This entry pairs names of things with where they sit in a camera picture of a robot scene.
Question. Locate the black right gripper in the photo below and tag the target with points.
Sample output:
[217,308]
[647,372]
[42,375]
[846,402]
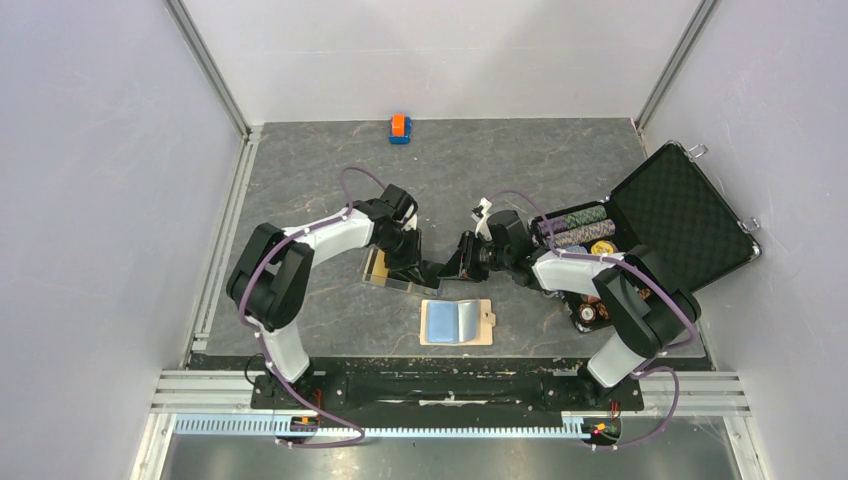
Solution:
[461,265]

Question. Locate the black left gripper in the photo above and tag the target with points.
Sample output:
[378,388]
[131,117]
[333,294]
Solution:
[412,257]

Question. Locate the beige leather card holder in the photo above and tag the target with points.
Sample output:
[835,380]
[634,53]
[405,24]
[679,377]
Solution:
[457,323]

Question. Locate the black and yellow credit cards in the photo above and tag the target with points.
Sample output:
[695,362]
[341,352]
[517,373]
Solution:
[376,272]

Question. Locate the clear acrylic card box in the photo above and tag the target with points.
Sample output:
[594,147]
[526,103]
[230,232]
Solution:
[401,282]

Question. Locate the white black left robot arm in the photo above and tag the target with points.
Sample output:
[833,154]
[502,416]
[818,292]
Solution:
[269,282]

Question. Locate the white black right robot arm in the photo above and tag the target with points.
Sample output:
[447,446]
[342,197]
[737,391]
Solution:
[648,306]

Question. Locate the orange and blue toy car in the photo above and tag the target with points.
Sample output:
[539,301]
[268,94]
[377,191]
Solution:
[400,129]

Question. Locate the green blue poker chip stack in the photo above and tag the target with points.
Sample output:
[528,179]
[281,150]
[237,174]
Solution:
[568,221]

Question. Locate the purple poker chip stack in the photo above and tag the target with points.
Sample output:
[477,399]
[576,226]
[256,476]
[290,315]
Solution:
[585,234]

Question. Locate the black poker chip case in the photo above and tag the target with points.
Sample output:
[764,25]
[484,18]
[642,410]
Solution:
[668,205]

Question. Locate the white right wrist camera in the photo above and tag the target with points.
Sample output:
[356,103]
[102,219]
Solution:
[481,215]

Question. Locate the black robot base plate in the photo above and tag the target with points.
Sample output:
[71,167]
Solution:
[449,392]

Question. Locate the aluminium frame post left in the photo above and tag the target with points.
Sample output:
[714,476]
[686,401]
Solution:
[202,54]

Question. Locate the aluminium frame post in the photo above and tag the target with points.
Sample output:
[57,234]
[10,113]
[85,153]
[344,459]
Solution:
[700,18]
[202,54]

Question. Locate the white slotted cable duct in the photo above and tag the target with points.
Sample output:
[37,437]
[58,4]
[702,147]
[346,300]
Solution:
[279,426]

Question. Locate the aluminium frame post right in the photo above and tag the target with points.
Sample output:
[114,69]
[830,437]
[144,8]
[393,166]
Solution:
[700,18]

